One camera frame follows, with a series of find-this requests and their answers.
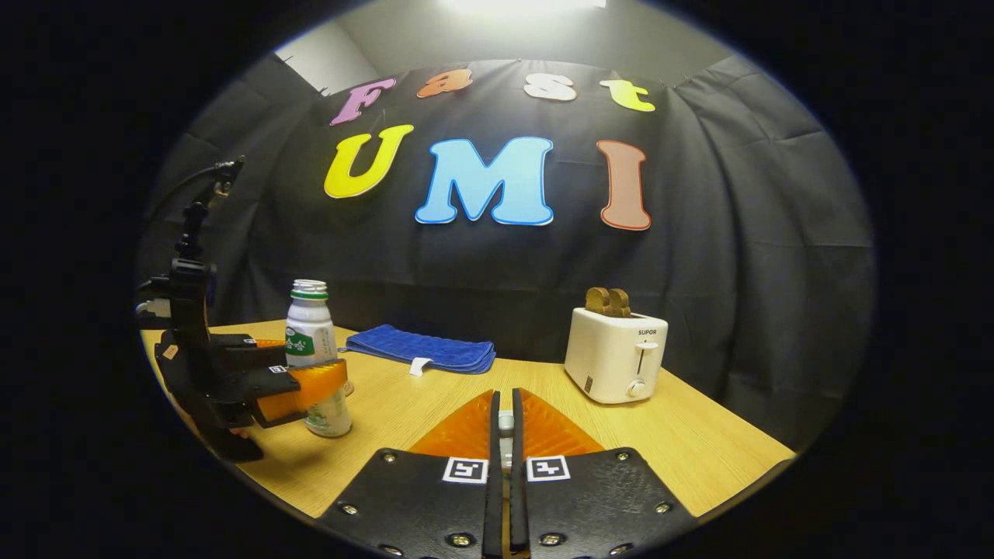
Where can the white water bottle green label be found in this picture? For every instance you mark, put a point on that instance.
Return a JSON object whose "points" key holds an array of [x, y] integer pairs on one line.
{"points": [[309, 322]]}

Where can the black backdrop cloth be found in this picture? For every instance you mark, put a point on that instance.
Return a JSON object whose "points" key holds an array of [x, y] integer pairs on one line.
{"points": [[738, 233]]}

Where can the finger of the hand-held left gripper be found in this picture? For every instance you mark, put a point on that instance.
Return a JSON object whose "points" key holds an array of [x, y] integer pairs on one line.
{"points": [[260, 355], [314, 384]]}

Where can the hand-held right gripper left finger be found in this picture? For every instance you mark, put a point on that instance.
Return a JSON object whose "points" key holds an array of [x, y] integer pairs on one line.
{"points": [[494, 505]]}

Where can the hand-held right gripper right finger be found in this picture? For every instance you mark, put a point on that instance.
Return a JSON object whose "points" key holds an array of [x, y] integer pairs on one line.
{"points": [[519, 505]]}

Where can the ceiling light panel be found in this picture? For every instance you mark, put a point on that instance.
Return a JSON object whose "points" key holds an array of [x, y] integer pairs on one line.
{"points": [[520, 5]]}

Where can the blue folded towel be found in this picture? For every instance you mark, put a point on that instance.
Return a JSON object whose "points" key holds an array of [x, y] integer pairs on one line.
{"points": [[419, 348]]}

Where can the brown toast slice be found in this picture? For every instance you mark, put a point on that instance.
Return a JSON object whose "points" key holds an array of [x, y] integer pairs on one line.
{"points": [[596, 301], [620, 304]]}

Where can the white toaster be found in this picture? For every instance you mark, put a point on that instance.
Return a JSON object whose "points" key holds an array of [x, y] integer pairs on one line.
{"points": [[609, 357]]}

